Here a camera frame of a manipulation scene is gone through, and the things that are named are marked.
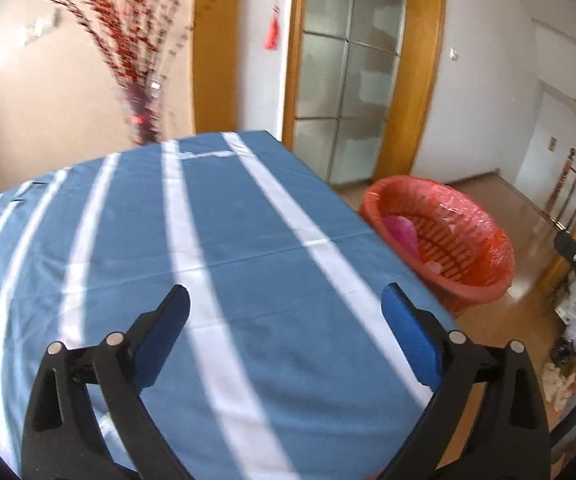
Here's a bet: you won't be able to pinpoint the wooden door frame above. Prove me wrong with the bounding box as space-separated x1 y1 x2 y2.
283 0 446 182

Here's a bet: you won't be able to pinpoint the red plastic basket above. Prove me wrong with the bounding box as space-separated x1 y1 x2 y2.
359 175 516 313

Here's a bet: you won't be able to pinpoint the wooden wall pillar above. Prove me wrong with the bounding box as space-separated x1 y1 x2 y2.
190 0 245 136

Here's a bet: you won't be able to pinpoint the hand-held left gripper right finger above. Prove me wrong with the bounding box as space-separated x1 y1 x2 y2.
380 282 554 480

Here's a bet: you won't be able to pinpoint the wooden stair railing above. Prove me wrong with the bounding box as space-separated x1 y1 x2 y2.
548 147 576 232

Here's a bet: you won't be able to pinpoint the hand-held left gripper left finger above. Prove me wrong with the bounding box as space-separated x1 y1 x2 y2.
20 284 191 480

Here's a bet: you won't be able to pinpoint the red berry branches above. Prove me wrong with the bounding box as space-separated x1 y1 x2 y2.
40 0 194 92

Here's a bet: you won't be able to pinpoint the pink plastic bag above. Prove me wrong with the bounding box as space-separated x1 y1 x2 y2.
385 215 421 261

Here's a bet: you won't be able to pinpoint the blue striped tablecloth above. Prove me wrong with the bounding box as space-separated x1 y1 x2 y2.
0 130 461 480

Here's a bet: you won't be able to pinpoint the white light switch panel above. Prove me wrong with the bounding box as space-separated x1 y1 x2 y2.
20 12 64 44

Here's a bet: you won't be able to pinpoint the glass floor vase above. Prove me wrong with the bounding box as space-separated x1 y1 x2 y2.
125 77 166 147

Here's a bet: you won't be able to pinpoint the frosted glass door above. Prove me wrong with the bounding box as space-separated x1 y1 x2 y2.
293 0 409 185

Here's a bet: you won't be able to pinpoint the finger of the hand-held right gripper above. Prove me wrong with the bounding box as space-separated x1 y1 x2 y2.
554 230 576 274

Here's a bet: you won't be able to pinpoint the cluttered shelf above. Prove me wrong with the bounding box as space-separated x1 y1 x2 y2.
543 175 576 411

